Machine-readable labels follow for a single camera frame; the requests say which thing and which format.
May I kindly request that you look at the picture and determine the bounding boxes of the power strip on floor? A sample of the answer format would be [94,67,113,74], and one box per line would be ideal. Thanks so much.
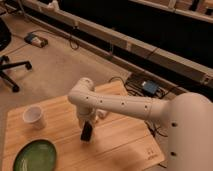
[24,33,48,48]

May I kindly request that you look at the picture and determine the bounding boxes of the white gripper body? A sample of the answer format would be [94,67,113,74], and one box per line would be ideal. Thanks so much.
[77,107,96,128]

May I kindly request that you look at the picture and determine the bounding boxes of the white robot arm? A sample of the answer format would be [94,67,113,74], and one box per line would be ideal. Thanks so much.
[68,78,213,171]

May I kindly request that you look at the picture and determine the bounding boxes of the white paper cup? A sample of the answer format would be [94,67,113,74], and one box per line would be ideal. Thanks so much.
[22,106,46,130]

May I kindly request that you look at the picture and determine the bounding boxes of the green plate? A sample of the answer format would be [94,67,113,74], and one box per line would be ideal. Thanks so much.
[13,139,57,171]

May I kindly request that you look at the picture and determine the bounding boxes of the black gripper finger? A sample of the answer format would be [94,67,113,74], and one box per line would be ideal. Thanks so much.
[80,122,93,142]

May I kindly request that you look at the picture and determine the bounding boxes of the long metal rail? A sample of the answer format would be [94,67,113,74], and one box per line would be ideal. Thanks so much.
[22,0,213,88]

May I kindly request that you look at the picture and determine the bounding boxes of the black office chair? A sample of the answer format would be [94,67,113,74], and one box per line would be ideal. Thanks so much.
[0,18,32,92]

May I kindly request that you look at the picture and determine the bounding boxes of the blue box on floor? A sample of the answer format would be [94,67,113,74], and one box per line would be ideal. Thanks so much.
[142,80,159,96]

